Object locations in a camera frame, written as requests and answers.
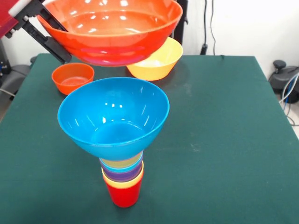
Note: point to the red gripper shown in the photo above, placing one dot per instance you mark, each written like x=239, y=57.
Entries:
x=7, y=16

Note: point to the large shallow orange bowl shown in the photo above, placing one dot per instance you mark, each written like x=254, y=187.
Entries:
x=112, y=46

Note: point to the large blue bowl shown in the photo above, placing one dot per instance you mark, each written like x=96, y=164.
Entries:
x=112, y=105

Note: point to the translucent yellow cup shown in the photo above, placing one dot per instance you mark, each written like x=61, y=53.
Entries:
x=119, y=163

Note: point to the blue cup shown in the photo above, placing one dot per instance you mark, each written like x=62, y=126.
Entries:
x=121, y=170

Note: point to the purple cup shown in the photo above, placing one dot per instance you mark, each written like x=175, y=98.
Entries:
x=121, y=176

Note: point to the orange-yellow cup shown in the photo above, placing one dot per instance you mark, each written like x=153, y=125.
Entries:
x=123, y=186

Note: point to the red cup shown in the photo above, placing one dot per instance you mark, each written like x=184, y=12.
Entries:
x=125, y=197

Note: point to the small orange bowl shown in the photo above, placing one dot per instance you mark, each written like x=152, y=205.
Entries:
x=70, y=79

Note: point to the grey stand base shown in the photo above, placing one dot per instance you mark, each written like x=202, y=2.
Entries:
x=16, y=74

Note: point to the black equipment rack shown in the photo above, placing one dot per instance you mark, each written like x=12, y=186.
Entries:
x=3, y=60

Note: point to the large yellow bowl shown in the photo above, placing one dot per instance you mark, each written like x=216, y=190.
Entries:
x=163, y=63

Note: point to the dark green table cloth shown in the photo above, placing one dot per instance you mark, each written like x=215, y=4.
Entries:
x=210, y=163

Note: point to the black stand base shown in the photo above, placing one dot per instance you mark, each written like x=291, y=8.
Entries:
x=279, y=79

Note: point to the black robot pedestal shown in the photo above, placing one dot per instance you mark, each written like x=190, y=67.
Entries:
x=178, y=35

